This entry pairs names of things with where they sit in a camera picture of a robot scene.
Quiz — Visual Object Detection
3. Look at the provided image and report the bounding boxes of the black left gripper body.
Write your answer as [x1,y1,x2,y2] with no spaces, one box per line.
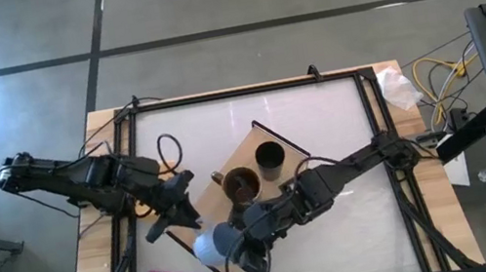
[145,167,201,221]

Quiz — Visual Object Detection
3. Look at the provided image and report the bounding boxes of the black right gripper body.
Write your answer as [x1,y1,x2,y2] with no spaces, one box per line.
[232,183,312,255]

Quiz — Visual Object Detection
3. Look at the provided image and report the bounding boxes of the white grey cup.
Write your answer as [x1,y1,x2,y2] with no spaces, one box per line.
[188,219,248,270]

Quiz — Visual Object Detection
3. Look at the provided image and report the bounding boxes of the light wooden shelf board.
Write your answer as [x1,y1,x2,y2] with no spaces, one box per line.
[149,112,326,268]

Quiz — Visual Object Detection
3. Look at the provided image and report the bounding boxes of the tall dark cup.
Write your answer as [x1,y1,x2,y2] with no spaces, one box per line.
[252,138,291,184]

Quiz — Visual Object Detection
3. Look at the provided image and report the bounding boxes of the clear plastic bag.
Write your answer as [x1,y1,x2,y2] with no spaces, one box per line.
[373,60,427,116]

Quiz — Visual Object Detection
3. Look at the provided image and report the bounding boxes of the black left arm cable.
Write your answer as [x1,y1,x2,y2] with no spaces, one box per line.
[154,130,187,176]

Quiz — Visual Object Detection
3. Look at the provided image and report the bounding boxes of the black table frame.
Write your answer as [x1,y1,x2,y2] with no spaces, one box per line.
[42,52,486,272]

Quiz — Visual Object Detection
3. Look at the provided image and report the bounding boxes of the yellow cable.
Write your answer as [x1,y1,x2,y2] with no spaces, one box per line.
[409,48,486,130]

